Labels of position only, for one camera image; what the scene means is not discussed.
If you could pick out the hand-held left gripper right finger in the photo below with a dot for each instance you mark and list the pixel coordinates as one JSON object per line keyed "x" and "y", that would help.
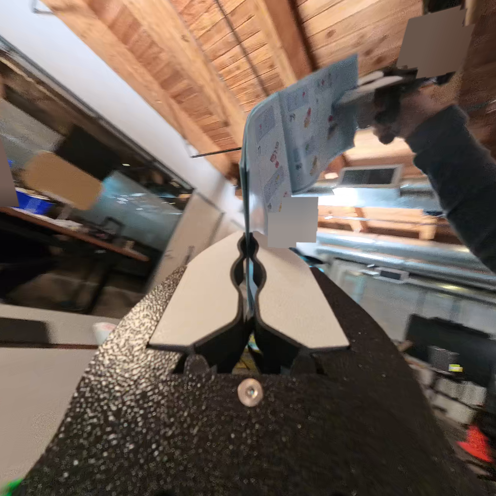
{"x": 298, "y": 302}

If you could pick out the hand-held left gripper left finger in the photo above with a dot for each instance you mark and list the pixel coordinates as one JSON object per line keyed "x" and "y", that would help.
{"x": 201, "y": 302}

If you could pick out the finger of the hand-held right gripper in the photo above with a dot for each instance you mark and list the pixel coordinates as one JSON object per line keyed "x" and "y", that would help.
{"x": 381, "y": 79}
{"x": 354, "y": 97}

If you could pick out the light blue instruction booklet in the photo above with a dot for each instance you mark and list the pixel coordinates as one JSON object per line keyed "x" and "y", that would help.
{"x": 302, "y": 128}

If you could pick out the person's right forearm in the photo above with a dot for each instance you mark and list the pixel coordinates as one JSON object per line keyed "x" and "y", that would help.
{"x": 457, "y": 166}

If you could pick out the person's right hand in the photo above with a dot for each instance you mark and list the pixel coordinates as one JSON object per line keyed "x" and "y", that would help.
{"x": 412, "y": 118}

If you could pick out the ceiling light panel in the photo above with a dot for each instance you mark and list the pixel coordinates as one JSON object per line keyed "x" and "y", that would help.
{"x": 370, "y": 176}

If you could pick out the white cup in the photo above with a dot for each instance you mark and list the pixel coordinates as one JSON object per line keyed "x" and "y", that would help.
{"x": 102, "y": 333}

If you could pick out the wooden desk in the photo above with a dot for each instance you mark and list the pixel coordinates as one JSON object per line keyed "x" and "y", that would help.
{"x": 77, "y": 230}

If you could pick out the thin black rod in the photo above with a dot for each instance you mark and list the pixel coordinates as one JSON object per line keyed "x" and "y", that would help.
{"x": 217, "y": 152}

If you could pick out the tan cardboard box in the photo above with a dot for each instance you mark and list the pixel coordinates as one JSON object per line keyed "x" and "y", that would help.
{"x": 62, "y": 180}

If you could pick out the blue plastic bin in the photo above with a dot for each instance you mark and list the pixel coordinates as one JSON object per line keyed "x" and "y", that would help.
{"x": 31, "y": 201}

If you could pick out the orange object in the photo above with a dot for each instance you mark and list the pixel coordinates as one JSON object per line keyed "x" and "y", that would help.
{"x": 474, "y": 443}

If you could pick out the metal air duct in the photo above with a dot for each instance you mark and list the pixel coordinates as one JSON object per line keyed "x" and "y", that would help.
{"x": 407, "y": 255}

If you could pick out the dark wall screen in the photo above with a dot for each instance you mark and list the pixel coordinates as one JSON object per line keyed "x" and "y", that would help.
{"x": 85, "y": 149}

